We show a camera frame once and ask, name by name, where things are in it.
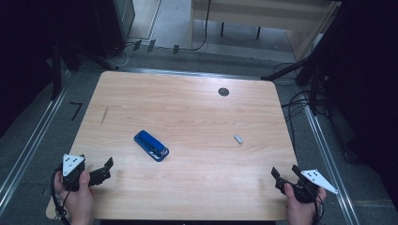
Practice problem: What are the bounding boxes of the person's right hand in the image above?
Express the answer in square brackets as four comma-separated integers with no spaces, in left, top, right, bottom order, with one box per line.
[283,182,329,225]

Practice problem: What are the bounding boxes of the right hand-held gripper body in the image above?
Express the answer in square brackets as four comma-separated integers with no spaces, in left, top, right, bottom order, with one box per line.
[289,169,340,204]

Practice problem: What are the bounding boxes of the light wooden bench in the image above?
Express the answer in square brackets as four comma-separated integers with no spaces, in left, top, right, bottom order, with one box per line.
[189,0,343,62]

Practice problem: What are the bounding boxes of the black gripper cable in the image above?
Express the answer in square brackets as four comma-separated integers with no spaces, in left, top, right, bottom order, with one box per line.
[309,192,325,225]
[50,168,71,225]

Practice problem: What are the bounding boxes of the person's left hand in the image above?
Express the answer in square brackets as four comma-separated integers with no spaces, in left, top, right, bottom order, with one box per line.
[54,170,95,225]

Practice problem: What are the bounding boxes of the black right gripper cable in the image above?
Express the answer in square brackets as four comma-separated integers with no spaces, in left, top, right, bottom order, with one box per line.
[309,192,325,225]

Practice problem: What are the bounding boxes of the white floor cable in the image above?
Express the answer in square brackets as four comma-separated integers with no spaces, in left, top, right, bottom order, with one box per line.
[115,42,139,68]

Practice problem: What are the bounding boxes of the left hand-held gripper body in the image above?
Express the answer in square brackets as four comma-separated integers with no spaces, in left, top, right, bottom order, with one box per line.
[62,153,92,192]

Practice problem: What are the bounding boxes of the dark cabinet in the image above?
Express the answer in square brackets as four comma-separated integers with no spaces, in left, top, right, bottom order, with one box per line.
[92,0,136,59]

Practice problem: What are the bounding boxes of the black hanging cable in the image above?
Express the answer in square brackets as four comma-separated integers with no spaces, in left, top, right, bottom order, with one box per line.
[178,0,212,53]

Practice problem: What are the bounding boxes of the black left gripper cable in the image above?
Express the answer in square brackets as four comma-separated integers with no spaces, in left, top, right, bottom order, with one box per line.
[50,168,71,225]

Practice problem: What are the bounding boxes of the metal floor rail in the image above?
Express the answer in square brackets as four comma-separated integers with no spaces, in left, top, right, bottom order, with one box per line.
[303,104,361,225]
[117,67,265,82]
[0,69,73,218]

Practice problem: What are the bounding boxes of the black floor cables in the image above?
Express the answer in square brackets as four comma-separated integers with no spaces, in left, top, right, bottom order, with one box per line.
[272,61,330,152]

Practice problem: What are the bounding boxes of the black metal stand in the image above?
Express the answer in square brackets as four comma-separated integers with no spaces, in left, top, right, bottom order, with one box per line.
[260,46,328,117]
[51,38,120,101]

